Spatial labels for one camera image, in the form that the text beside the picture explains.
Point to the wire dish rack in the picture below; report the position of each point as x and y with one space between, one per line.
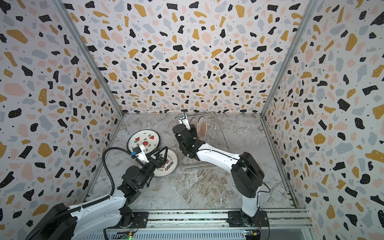
216 141

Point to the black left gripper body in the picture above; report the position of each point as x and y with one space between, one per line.
147 170

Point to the white plate red rim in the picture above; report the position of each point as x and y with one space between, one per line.
194 123

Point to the aluminium corner post right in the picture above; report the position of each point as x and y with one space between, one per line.
290 54

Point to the aluminium corner post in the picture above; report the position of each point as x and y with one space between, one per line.
65 16
290 54

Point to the watermelon pattern plate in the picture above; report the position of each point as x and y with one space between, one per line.
148 138

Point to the patterned plate rack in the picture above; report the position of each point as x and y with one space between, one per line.
169 167

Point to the aluminium corner post left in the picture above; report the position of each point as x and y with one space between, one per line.
65 16

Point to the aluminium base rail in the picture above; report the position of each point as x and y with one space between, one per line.
267 224

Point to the sunburst plate in rack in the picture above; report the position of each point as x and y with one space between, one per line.
202 127

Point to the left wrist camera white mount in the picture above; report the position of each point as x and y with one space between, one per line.
138 154

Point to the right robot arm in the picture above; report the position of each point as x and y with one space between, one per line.
246 173

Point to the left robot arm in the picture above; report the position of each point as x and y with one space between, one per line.
90 210

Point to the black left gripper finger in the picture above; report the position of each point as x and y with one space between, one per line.
155 157
163 154

